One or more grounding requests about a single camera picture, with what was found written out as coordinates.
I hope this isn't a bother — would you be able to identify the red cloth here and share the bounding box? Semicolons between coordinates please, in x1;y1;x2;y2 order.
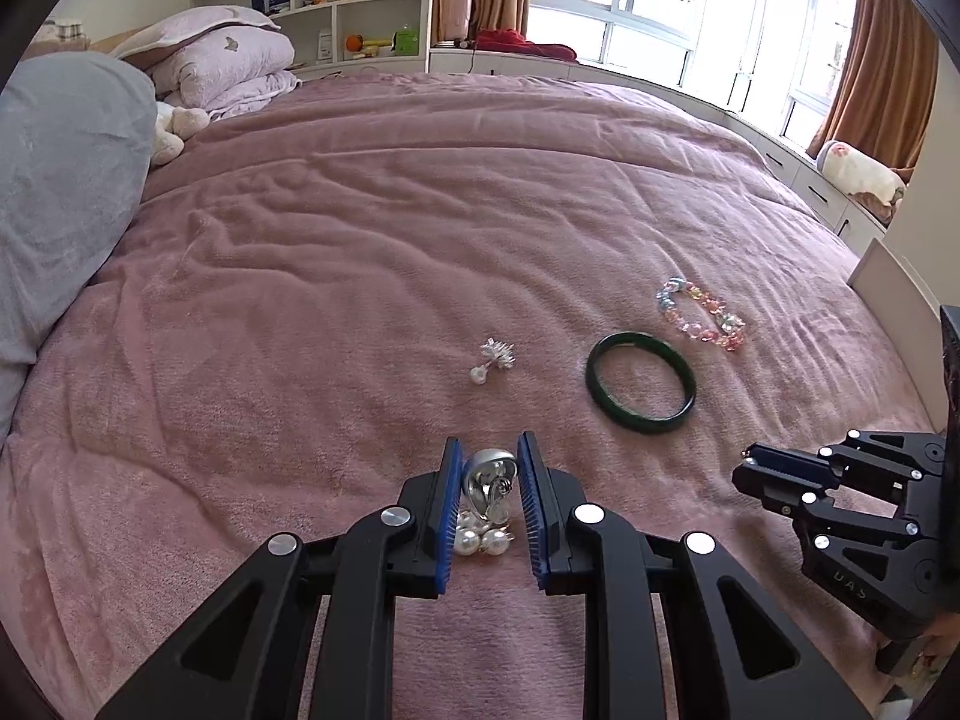
475;28;578;63

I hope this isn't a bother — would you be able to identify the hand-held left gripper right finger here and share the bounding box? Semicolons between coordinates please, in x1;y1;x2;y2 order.
516;431;871;720

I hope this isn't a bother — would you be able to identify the pink fleece blanket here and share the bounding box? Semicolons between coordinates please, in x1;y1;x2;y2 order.
0;73;938;720

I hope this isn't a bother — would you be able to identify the pastel bead bracelet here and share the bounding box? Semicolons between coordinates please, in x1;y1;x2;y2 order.
655;277;748;354

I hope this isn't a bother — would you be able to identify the large silver pearl cluster earring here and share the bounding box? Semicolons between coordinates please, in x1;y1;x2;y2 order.
453;448;520;559

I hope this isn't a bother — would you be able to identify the white plush toy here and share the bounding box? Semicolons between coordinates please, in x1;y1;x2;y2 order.
150;101;211;164

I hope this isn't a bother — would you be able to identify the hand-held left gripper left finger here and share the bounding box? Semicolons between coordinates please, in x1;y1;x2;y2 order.
97;436;462;720

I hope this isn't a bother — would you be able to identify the grey pillow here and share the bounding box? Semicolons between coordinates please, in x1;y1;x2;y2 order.
0;51;158;440

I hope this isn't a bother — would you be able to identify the white board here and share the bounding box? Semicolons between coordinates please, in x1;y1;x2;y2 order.
847;238;947;432

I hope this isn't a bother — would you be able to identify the folded pale pink quilt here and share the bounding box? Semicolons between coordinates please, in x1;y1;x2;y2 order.
146;26;303;121

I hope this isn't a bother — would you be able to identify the dark green jade bangle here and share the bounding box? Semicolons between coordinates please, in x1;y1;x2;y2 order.
585;331;698;436

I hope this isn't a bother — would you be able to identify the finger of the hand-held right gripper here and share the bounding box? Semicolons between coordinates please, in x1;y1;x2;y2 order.
732;429;947;517
795;493;942;580

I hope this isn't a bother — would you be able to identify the small silver pearl earring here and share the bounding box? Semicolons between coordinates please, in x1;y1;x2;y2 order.
469;337;518;388

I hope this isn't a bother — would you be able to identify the floral bolster pillow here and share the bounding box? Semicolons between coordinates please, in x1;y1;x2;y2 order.
815;139;908;205

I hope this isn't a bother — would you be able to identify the pale pink pillow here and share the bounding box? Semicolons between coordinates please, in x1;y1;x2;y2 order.
111;5;281;61

